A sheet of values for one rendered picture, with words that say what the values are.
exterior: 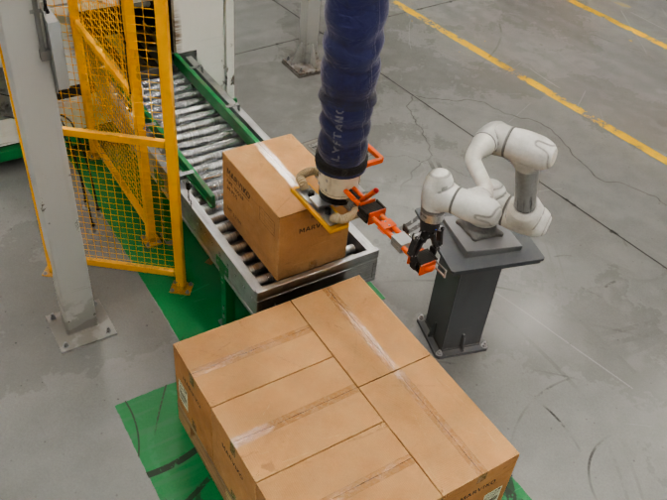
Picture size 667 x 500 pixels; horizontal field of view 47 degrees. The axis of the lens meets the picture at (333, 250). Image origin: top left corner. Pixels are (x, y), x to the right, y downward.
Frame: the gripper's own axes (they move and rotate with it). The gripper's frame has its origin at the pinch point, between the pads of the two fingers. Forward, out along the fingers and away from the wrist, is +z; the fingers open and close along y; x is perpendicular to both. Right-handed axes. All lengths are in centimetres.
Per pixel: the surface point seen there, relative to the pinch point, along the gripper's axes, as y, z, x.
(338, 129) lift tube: 8, -31, -53
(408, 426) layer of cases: 15, 65, 27
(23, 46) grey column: 106, -48, -136
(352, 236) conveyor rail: -28, 60, -82
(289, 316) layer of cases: 28, 65, -50
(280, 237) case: 21, 36, -73
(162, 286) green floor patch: 54, 119, -151
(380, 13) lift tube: -2, -80, -48
